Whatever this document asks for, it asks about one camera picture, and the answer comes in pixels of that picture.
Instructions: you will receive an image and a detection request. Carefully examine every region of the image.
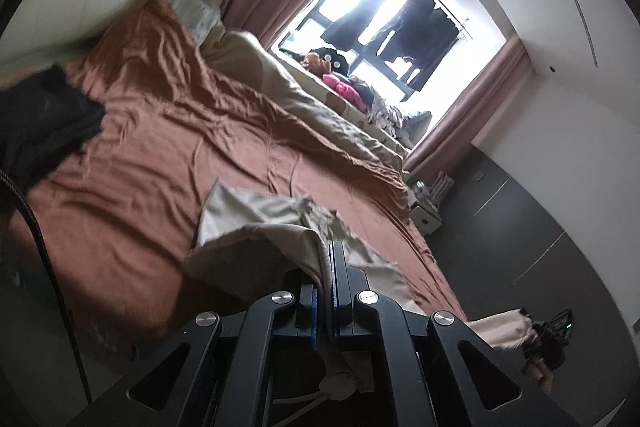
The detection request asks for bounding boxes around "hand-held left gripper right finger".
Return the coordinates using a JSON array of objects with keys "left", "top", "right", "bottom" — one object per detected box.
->
[{"left": 334, "top": 243, "right": 581, "bottom": 427}]

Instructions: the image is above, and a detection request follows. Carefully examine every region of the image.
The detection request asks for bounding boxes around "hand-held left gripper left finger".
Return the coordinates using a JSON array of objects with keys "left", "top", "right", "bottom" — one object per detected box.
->
[{"left": 65, "top": 243, "right": 334, "bottom": 427}]

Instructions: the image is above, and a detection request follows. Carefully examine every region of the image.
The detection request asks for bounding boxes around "beige jacket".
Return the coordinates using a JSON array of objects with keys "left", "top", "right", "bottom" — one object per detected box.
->
[{"left": 185, "top": 179, "right": 538, "bottom": 408}]

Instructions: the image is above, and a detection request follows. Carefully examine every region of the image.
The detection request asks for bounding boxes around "pile of mixed clothes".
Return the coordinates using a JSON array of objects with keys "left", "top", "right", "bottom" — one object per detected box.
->
[{"left": 357, "top": 79, "right": 416, "bottom": 138}]

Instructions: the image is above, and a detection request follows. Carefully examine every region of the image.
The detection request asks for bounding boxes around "person's right hand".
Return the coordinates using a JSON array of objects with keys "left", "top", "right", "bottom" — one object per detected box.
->
[{"left": 522, "top": 352, "right": 556, "bottom": 395}]

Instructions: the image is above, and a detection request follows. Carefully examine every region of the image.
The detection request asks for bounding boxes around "grey wardrobe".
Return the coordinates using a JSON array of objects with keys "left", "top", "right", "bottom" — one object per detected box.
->
[{"left": 425, "top": 142, "right": 640, "bottom": 427}]

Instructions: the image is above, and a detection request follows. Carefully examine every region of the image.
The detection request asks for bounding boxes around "white nightstand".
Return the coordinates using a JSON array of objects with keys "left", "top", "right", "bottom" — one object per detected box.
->
[{"left": 407, "top": 192, "right": 443, "bottom": 235}]

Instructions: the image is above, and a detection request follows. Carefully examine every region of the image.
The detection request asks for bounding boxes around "grey plush toy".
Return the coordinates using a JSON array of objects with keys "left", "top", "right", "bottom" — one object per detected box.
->
[{"left": 402, "top": 109, "right": 433, "bottom": 140}]

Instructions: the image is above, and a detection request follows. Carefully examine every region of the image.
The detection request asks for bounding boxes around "beige duvet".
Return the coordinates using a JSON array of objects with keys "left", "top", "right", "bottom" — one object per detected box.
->
[{"left": 200, "top": 29, "right": 418, "bottom": 180}]

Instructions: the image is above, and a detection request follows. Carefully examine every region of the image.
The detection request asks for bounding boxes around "pink plush toy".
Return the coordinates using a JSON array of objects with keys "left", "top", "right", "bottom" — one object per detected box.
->
[{"left": 322, "top": 73, "right": 366, "bottom": 105}]

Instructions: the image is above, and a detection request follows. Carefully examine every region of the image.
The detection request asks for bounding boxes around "bed with brown blanket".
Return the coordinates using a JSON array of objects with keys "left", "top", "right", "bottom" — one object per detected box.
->
[{"left": 0, "top": 0, "right": 468, "bottom": 353}]

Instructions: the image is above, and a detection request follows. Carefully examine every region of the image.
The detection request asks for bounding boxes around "brown plush toy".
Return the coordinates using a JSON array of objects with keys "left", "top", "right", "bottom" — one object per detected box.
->
[{"left": 300, "top": 52, "right": 331, "bottom": 75}]

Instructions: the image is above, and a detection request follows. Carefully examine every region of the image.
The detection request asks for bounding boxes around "black plush toy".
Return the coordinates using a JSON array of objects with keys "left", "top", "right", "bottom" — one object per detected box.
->
[{"left": 312, "top": 47, "right": 353, "bottom": 75}]

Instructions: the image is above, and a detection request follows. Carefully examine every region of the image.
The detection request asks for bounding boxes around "dark hanging garment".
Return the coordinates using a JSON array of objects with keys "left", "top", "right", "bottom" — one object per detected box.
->
[
  {"left": 377, "top": 0, "right": 461, "bottom": 92},
  {"left": 320, "top": 0, "right": 406, "bottom": 55}
]

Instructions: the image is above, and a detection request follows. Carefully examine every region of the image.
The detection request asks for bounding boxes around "pale pillow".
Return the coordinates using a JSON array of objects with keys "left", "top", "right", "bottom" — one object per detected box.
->
[{"left": 160, "top": 0, "right": 226, "bottom": 48}]

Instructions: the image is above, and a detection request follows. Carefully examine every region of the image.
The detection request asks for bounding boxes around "black garment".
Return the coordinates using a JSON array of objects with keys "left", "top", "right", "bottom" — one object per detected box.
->
[{"left": 0, "top": 62, "right": 107, "bottom": 188}]

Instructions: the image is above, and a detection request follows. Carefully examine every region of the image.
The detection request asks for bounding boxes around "black cable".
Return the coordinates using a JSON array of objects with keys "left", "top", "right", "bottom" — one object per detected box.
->
[{"left": 0, "top": 167, "right": 93, "bottom": 403}]

